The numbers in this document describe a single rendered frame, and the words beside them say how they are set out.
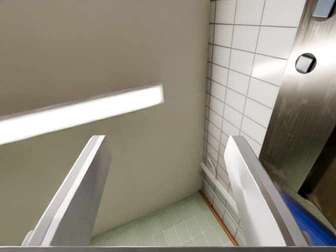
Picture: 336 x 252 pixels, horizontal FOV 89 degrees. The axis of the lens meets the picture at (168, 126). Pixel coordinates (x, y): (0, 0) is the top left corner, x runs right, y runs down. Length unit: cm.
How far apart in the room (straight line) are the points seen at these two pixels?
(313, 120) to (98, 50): 91
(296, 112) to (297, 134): 9
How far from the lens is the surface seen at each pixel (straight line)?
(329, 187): 86
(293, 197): 97
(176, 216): 179
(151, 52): 98
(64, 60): 95
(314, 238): 98
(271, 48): 81
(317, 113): 75
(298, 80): 76
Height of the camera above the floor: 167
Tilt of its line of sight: 51 degrees up
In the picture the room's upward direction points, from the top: 38 degrees counter-clockwise
